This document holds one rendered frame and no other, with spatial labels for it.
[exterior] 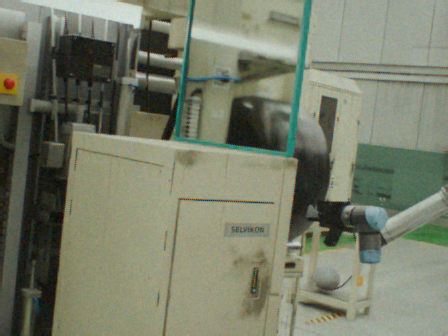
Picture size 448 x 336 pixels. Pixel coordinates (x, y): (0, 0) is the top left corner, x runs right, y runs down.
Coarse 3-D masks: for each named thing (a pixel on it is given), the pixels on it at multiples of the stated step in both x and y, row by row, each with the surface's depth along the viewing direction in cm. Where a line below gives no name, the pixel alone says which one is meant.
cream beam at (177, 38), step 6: (180, 18) 295; (186, 18) 292; (174, 24) 299; (180, 24) 295; (186, 24) 292; (174, 30) 298; (180, 30) 295; (174, 36) 298; (180, 36) 295; (174, 42) 298; (180, 42) 294; (312, 42) 317; (174, 48) 298; (180, 48) 295; (306, 66) 317
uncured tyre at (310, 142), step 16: (304, 112) 274; (304, 128) 265; (320, 128) 272; (304, 144) 261; (320, 144) 266; (304, 160) 259; (320, 160) 264; (304, 176) 259; (320, 176) 264; (304, 192) 260; (320, 192) 265; (304, 208) 264; (304, 224) 270; (288, 240) 278
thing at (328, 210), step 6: (318, 204) 256; (324, 204) 255; (330, 204) 254; (336, 204) 254; (342, 204) 250; (348, 204) 251; (318, 210) 256; (324, 210) 254; (330, 210) 254; (336, 210) 252; (342, 210) 248; (318, 216) 257; (324, 216) 254; (330, 216) 254; (336, 216) 252; (324, 222) 254; (330, 222) 253; (342, 222) 248
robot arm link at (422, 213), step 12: (444, 192) 246; (420, 204) 249; (432, 204) 247; (444, 204) 246; (396, 216) 251; (408, 216) 249; (420, 216) 247; (432, 216) 247; (384, 228) 251; (396, 228) 249; (408, 228) 249; (384, 240) 250
